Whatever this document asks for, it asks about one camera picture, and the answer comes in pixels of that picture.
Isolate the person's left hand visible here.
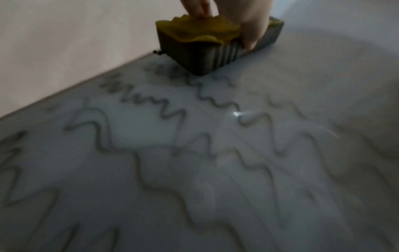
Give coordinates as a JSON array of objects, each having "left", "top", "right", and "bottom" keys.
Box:
[{"left": 180, "top": 0, "right": 276, "bottom": 52}]

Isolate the yellow and black whiteboard eraser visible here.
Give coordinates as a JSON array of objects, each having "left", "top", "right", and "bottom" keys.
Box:
[{"left": 155, "top": 14, "right": 285, "bottom": 76}]

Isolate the large scribbled whiteboard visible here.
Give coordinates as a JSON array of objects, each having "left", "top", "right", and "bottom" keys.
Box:
[{"left": 0, "top": 15, "right": 399, "bottom": 252}]

